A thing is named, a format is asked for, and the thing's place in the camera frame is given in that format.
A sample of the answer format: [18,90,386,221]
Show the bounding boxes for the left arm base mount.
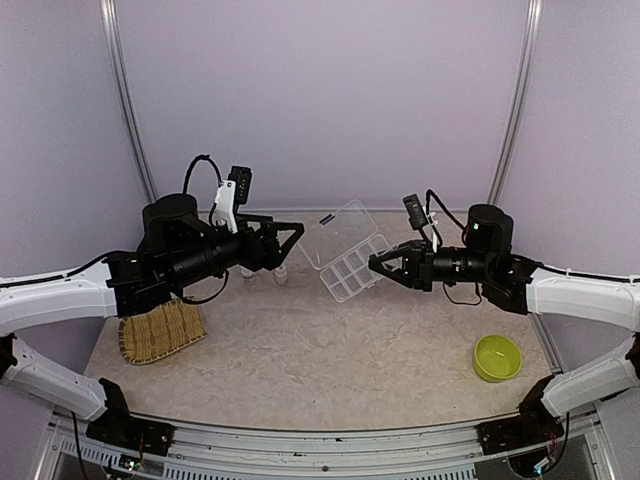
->
[86,411,175,457]

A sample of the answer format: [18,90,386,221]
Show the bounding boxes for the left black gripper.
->
[168,212,304,290]

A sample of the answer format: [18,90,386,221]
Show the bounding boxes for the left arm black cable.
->
[183,154,224,196]

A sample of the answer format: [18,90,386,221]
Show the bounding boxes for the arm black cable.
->
[183,154,224,196]
[424,189,471,234]

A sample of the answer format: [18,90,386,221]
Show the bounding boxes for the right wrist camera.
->
[402,194,442,252]

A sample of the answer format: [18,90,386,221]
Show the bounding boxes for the right aluminium frame post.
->
[487,0,544,206]

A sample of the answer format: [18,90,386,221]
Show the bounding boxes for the green plastic bowl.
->
[473,334,522,383]

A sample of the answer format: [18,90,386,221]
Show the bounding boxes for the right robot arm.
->
[368,204,639,444]

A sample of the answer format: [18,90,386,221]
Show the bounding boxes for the woven bamboo tray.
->
[118,298,207,365]

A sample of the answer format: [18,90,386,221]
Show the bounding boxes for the white pill bottle with cap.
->
[240,268,256,285]

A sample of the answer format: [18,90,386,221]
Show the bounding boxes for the front aluminium rail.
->
[30,407,618,479]

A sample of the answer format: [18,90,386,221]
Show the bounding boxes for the clear plastic pill organizer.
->
[299,199,390,303]

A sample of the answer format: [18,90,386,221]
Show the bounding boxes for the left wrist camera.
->
[209,166,252,234]

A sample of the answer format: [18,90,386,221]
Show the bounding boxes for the white open pill bottle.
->
[273,266,288,286]

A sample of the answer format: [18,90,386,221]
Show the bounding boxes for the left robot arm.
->
[1,193,304,445]

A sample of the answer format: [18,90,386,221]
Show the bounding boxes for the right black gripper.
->
[370,238,494,291]

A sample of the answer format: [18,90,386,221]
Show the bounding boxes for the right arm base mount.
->
[476,416,564,455]

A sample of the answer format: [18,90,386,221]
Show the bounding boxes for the aluminium frame post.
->
[487,0,544,206]
[100,0,158,203]

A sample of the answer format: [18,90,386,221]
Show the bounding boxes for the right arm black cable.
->
[424,189,471,234]

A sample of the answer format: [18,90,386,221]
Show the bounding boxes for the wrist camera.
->
[209,166,252,234]
[402,194,442,252]

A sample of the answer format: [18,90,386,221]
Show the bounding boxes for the left aluminium frame post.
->
[100,0,158,203]

